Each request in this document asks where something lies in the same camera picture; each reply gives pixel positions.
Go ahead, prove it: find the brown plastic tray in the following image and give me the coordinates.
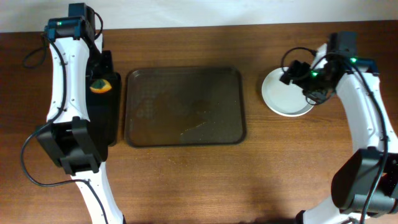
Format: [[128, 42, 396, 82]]
[[124, 66, 247, 148]]

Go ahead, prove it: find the yellow green sponge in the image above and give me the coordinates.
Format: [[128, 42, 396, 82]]
[[90, 79, 112, 94]]

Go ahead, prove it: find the grey-white plate with sauce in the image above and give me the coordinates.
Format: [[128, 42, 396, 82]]
[[261, 68, 313, 117]]

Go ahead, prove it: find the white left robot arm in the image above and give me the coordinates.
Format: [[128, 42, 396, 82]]
[[35, 3, 126, 223]]

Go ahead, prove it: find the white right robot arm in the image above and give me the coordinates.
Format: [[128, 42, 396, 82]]
[[280, 31, 397, 224]]

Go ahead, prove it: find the black plastic tray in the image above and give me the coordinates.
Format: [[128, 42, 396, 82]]
[[86, 72, 122, 146]]

